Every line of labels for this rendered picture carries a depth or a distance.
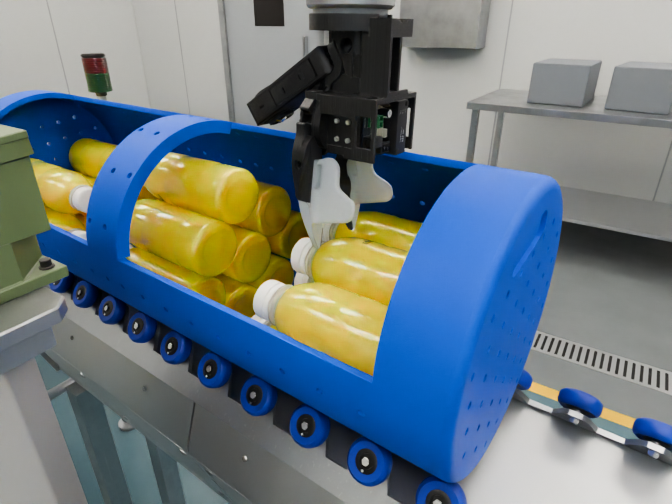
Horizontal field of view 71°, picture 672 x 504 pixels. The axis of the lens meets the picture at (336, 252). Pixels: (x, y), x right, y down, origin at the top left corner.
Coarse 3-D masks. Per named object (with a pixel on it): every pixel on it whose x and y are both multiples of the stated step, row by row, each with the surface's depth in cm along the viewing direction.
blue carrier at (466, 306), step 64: (64, 128) 88; (128, 128) 88; (192, 128) 57; (256, 128) 59; (128, 192) 52; (448, 192) 36; (512, 192) 35; (64, 256) 63; (448, 256) 33; (512, 256) 33; (192, 320) 48; (384, 320) 34; (448, 320) 31; (512, 320) 40; (320, 384) 39; (384, 384) 35; (448, 384) 31; (512, 384) 50; (448, 448) 34
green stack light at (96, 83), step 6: (108, 72) 132; (90, 78) 129; (96, 78) 129; (102, 78) 130; (108, 78) 131; (90, 84) 130; (96, 84) 130; (102, 84) 130; (108, 84) 132; (90, 90) 131; (96, 90) 130; (102, 90) 131; (108, 90) 132
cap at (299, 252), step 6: (300, 240) 49; (306, 240) 49; (294, 246) 49; (300, 246) 49; (306, 246) 48; (294, 252) 49; (300, 252) 48; (306, 252) 48; (294, 258) 49; (300, 258) 48; (294, 264) 49; (300, 264) 49; (300, 270) 49
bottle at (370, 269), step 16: (336, 240) 46; (352, 240) 46; (368, 240) 46; (320, 256) 46; (336, 256) 44; (352, 256) 44; (368, 256) 43; (384, 256) 43; (400, 256) 42; (320, 272) 46; (336, 272) 44; (352, 272) 43; (368, 272) 42; (384, 272) 42; (352, 288) 43; (368, 288) 42; (384, 288) 41
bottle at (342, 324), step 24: (288, 288) 44; (312, 288) 41; (336, 288) 41; (288, 312) 41; (312, 312) 39; (336, 312) 38; (360, 312) 38; (384, 312) 38; (312, 336) 39; (336, 336) 38; (360, 336) 37; (360, 360) 36
